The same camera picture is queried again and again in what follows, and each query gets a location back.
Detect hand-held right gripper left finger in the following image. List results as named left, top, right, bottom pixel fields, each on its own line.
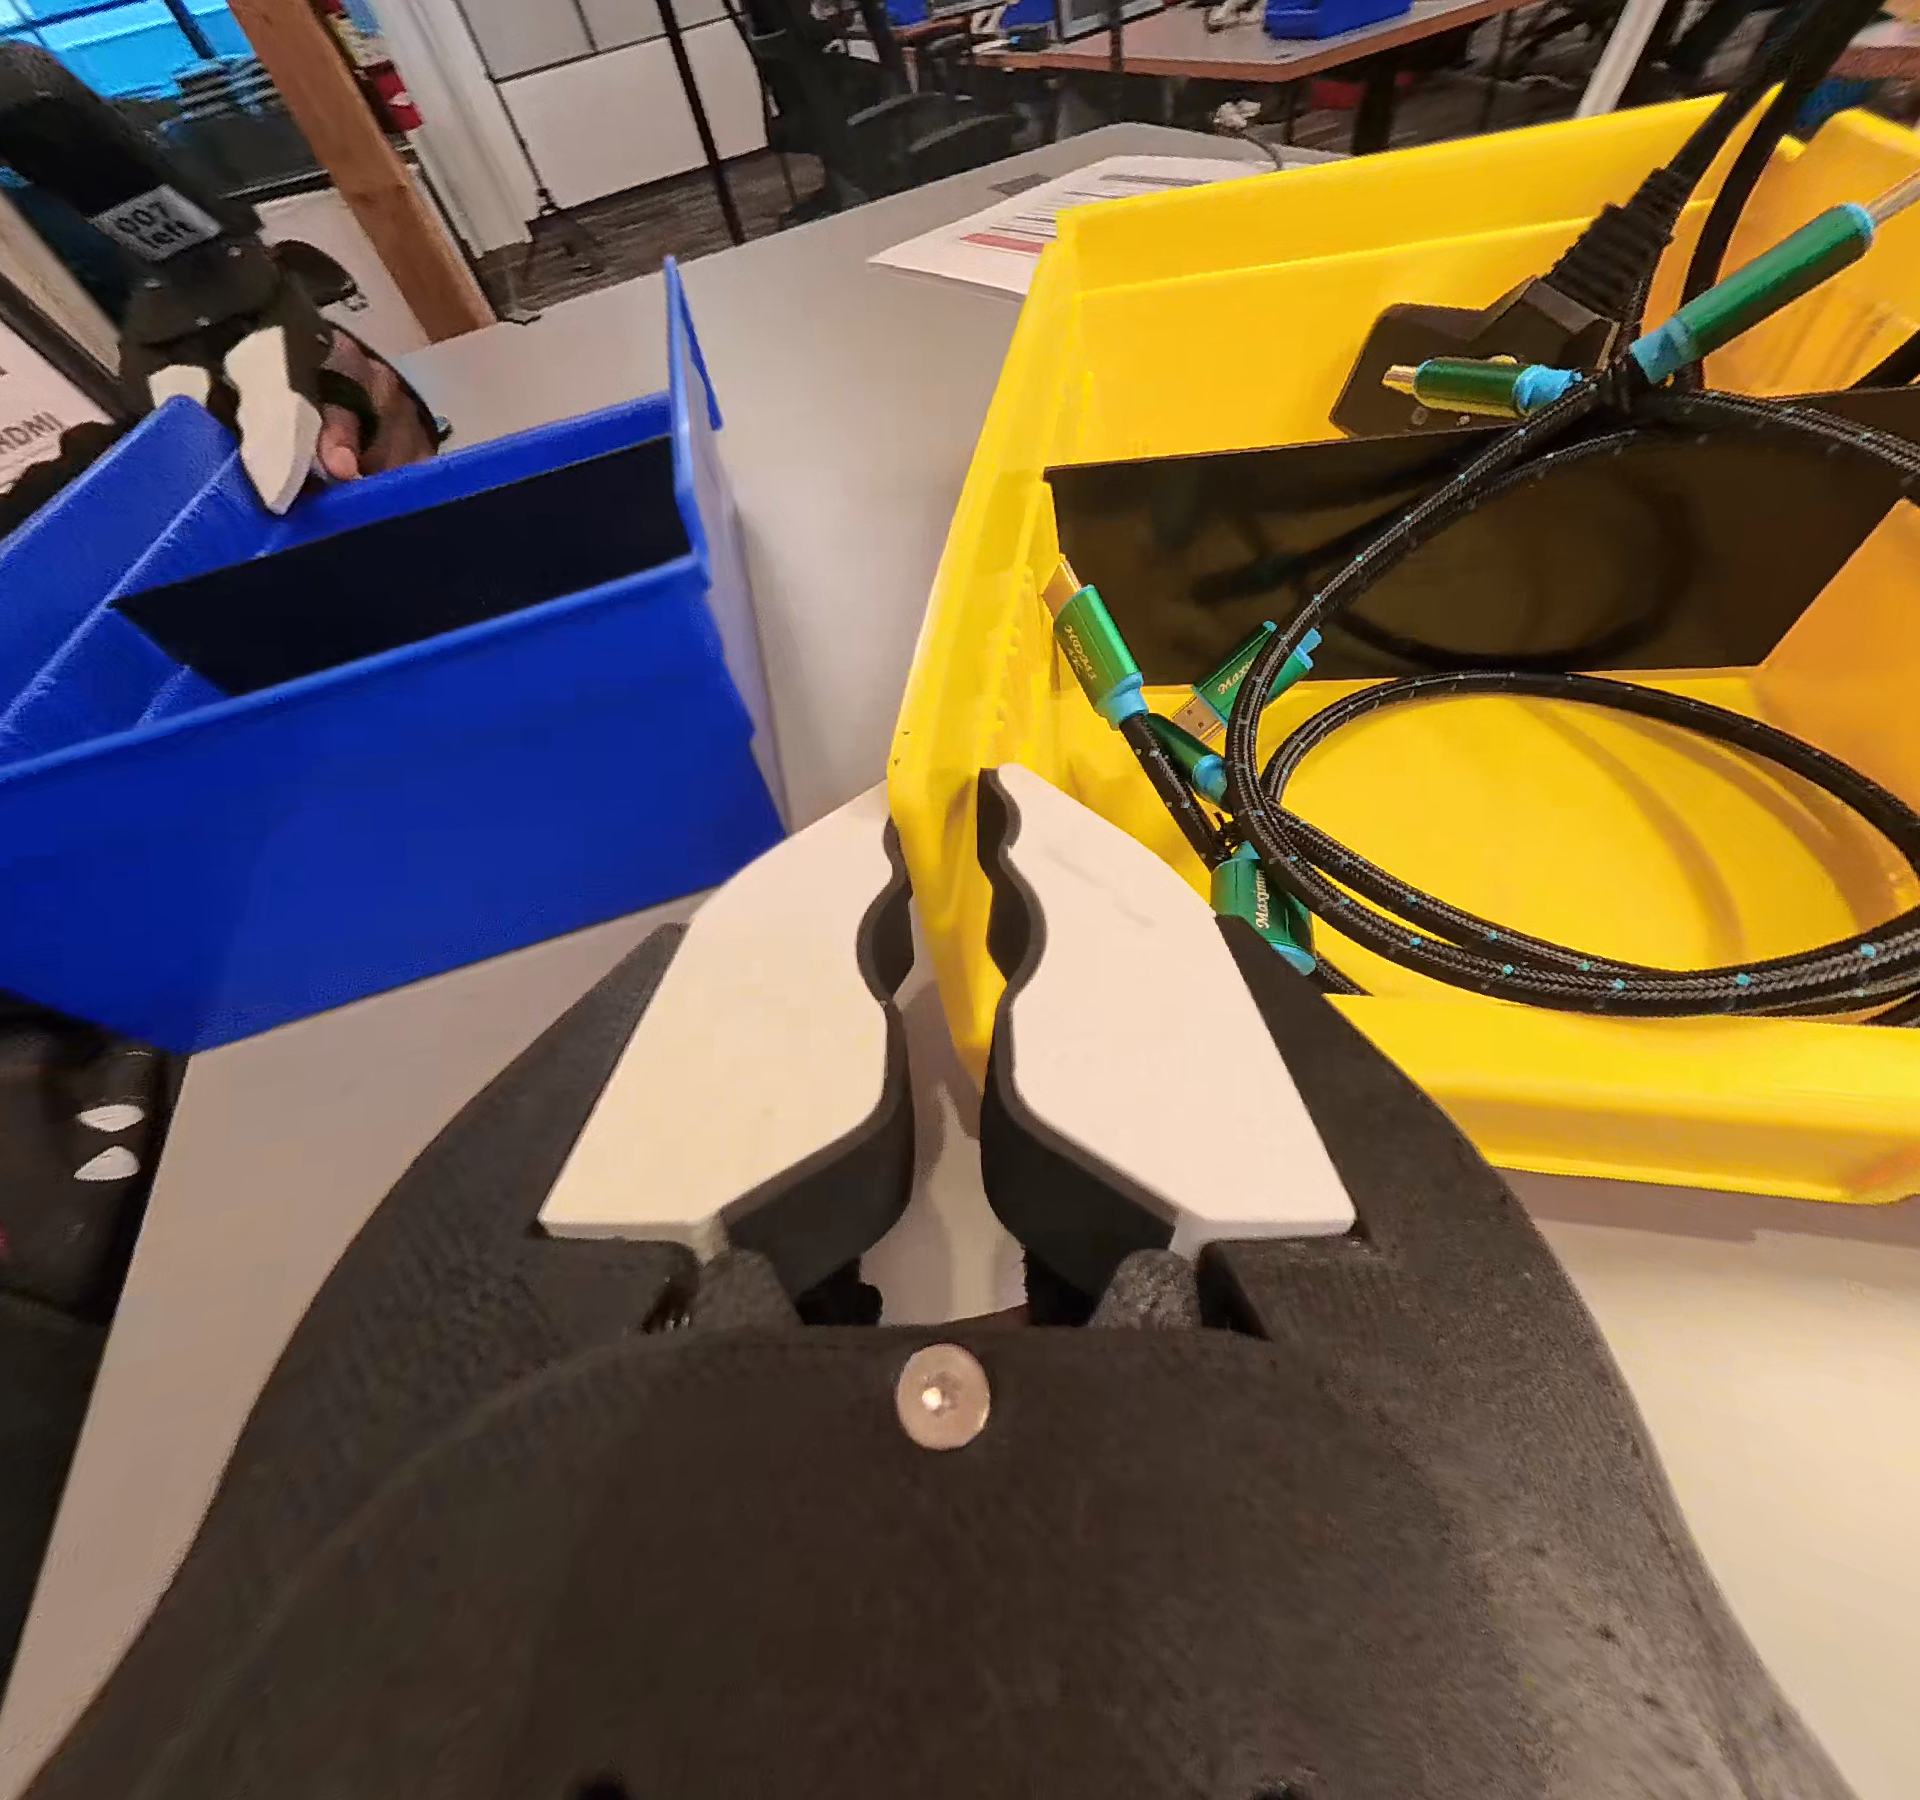
left=537, top=789, right=923, bottom=1258

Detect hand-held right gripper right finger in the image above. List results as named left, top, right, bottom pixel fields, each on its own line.
left=977, top=760, right=1356, bottom=1262

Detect black braided cable green plugs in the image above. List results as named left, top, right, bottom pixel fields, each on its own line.
left=1379, top=171, right=1920, bottom=481
left=1039, top=556, right=1920, bottom=1028

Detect yellow plastic bin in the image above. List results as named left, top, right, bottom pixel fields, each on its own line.
left=1710, top=104, right=1920, bottom=395
left=889, top=93, right=1920, bottom=1204

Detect blue plastic bin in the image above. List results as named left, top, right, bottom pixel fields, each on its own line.
left=0, top=256, right=787, bottom=1054

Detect person's left hand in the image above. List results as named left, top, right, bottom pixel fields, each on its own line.
left=305, top=329, right=450, bottom=487

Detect black framed sign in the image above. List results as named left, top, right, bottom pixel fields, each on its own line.
left=0, top=189, right=139, bottom=497

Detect black divider in blue bin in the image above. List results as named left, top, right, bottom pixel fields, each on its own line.
left=112, top=436, right=696, bottom=700

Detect black stand pole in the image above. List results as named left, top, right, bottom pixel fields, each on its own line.
left=617, top=0, right=753, bottom=248

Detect black divider in yellow bin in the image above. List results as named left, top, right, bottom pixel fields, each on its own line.
left=1039, top=389, right=1920, bottom=683

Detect black bag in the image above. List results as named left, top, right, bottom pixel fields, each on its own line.
left=0, top=999, right=187, bottom=1651

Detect black office chair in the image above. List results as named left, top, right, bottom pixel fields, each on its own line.
left=704, top=0, right=1022, bottom=204

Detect printed paper sheet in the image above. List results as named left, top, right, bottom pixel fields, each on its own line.
left=869, top=152, right=1279, bottom=300

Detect wooden work table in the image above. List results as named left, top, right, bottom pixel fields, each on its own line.
left=977, top=0, right=1551, bottom=169

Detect wooden post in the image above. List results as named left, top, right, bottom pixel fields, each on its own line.
left=148, top=0, right=497, bottom=342

